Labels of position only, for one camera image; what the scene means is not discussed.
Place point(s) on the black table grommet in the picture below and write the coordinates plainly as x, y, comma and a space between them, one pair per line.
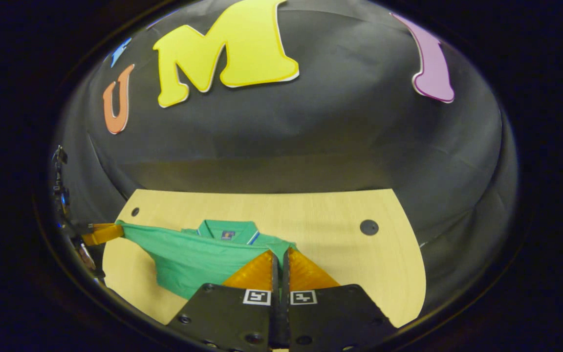
369, 227
135, 211

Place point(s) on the green T-shirt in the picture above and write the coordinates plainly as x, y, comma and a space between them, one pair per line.
188, 259

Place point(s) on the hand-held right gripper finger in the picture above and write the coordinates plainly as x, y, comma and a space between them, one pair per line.
285, 278
276, 278

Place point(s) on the black backdrop cloth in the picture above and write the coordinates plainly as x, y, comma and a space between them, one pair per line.
335, 146

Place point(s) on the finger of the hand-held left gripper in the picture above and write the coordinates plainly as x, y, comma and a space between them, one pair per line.
103, 235
100, 225

